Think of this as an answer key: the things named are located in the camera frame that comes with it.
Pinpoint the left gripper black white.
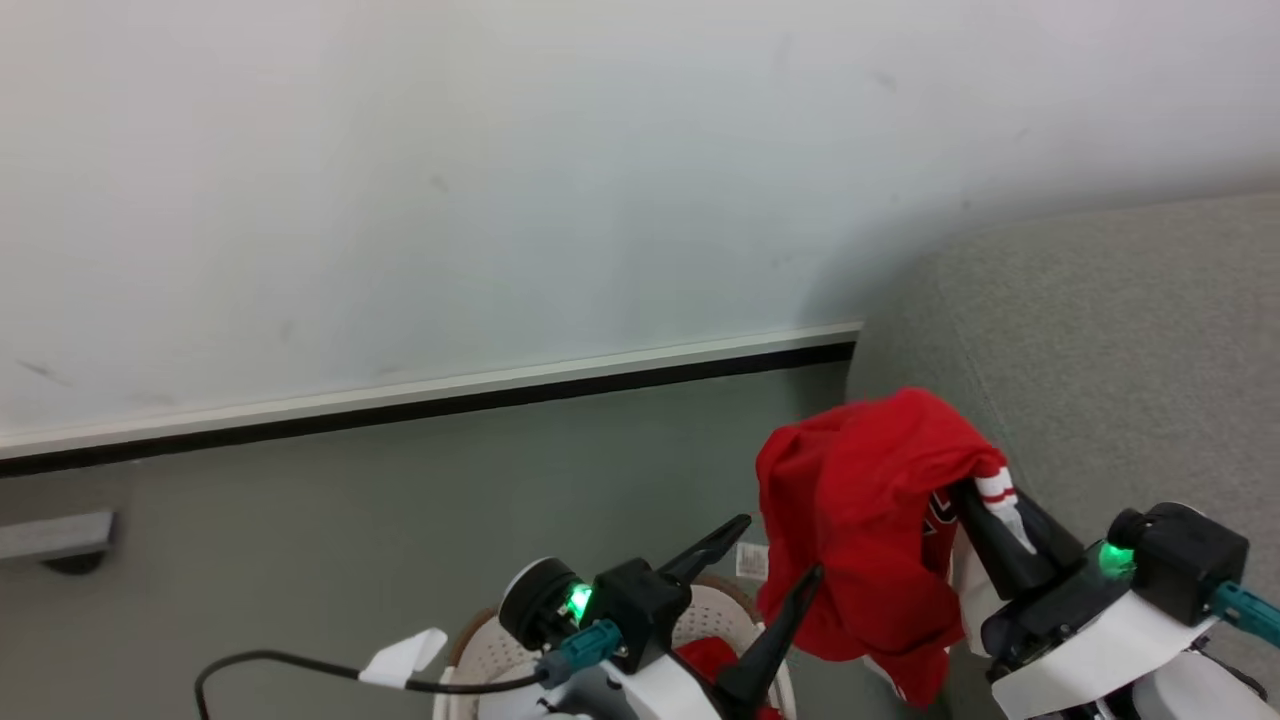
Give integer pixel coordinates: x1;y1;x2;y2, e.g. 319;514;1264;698
580;513;825;720

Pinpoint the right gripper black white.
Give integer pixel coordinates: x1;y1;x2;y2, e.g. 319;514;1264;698
950;478;1221;720

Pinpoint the red garment with striped cuff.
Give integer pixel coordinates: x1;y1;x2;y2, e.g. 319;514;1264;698
755;387;1037;712

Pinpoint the red clothing item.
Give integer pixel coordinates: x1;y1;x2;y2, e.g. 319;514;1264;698
672;636;783;720

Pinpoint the white perforated laundry basket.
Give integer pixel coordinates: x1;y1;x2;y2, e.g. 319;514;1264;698
432;573;799;720

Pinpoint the grey fabric sofa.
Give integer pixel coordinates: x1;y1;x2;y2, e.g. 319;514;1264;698
843;190;1280;720

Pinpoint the white and black baseboard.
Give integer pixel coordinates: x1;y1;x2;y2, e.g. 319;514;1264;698
0;321;863;478

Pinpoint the teal connector left cable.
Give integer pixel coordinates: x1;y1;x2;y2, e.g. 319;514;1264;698
535;618;626;689

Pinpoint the teal connector cable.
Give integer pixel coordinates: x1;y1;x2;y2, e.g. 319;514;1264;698
535;618;626;689
1208;581;1280;648

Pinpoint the teal connector right cable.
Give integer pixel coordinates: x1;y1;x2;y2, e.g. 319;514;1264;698
1208;581;1280;648

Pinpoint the black cable with white tape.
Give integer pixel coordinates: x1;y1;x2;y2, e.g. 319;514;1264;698
194;627;549;720

